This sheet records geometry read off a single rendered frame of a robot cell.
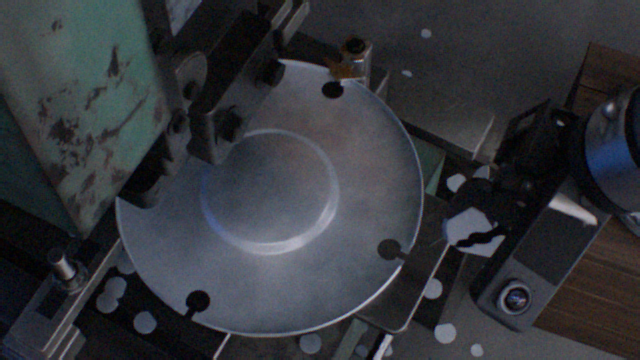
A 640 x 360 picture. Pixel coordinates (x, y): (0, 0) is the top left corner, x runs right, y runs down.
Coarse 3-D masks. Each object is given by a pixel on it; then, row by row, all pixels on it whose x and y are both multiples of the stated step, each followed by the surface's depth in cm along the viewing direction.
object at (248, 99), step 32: (160, 0) 57; (192, 0) 61; (224, 0) 67; (192, 32) 64; (224, 32) 69; (256, 32) 69; (192, 64) 64; (224, 64) 68; (256, 64) 70; (192, 96) 64; (224, 96) 67; (256, 96) 74; (192, 128) 69; (224, 128) 69; (160, 160) 71
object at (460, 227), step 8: (480, 168) 72; (488, 168) 71; (472, 176) 72; (480, 176) 70; (472, 208) 66; (456, 216) 68; (464, 216) 67; (472, 216) 67; (480, 216) 66; (448, 224) 70; (456, 224) 69; (464, 224) 68; (472, 224) 68; (480, 224) 67; (488, 224) 67; (448, 232) 71; (456, 232) 70; (464, 232) 70; (472, 232) 69; (480, 232) 68; (448, 240) 72; (456, 240) 71
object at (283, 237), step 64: (256, 128) 88; (320, 128) 88; (384, 128) 88; (192, 192) 85; (256, 192) 84; (320, 192) 84; (384, 192) 85; (128, 256) 81; (192, 256) 82; (256, 256) 82; (320, 256) 82; (256, 320) 79; (320, 320) 79
